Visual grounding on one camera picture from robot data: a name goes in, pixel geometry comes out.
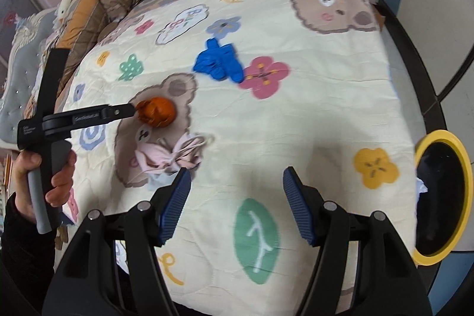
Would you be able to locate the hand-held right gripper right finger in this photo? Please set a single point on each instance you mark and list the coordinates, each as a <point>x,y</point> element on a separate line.
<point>296,205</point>

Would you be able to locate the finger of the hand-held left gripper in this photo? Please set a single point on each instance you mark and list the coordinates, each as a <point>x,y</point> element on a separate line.
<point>122,111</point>

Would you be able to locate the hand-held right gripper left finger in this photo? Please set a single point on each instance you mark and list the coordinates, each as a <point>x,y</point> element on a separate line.
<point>177,205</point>

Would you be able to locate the orange plastic bag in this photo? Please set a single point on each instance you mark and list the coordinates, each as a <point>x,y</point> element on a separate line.
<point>157,111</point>

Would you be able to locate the yellow trash bin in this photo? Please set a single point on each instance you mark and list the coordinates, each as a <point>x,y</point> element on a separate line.
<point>442,135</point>

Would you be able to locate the person's left forearm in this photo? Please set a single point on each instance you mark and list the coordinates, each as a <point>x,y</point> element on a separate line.
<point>22,249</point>

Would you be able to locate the person's left hand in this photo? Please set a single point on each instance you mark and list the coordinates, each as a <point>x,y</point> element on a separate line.
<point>61,186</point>

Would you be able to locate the pink plastic bag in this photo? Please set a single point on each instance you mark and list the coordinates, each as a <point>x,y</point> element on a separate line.
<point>159,156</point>

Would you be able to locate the grey embroidered cushion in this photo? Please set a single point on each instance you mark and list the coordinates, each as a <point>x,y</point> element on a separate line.
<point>22,79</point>

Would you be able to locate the cream printed blanket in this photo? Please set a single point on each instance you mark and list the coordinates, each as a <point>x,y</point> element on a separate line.
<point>314,116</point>

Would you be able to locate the blue plastic bag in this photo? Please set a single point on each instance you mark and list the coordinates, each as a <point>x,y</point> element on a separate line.
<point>214,62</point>

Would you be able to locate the white plastic bag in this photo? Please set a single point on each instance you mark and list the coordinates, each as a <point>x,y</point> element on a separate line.
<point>422,190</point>

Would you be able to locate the black bin liner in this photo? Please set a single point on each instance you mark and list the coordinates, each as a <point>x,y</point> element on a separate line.
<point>440,197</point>

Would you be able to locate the white cabinet door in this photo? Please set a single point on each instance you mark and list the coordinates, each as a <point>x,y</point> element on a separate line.
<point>444,5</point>

